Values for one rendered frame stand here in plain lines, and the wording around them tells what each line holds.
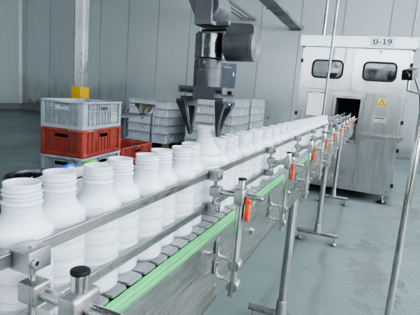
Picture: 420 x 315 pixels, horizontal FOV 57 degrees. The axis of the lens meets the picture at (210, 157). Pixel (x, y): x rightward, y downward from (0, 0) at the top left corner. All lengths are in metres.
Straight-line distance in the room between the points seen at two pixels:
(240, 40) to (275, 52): 10.54
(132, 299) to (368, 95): 5.00
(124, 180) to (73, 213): 0.11
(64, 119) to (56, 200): 2.79
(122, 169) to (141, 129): 7.81
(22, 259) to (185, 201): 0.38
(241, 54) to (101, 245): 0.44
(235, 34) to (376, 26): 10.34
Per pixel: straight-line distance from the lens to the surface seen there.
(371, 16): 11.12
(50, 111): 3.31
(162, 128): 8.07
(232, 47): 0.77
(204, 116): 7.54
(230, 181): 0.92
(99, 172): 0.50
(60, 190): 0.46
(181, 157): 0.69
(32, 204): 0.42
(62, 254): 0.47
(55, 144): 3.33
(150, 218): 0.60
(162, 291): 0.64
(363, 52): 5.43
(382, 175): 5.46
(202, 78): 0.78
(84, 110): 3.14
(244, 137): 1.02
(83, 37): 11.24
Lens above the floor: 1.27
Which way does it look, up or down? 10 degrees down
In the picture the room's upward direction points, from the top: 5 degrees clockwise
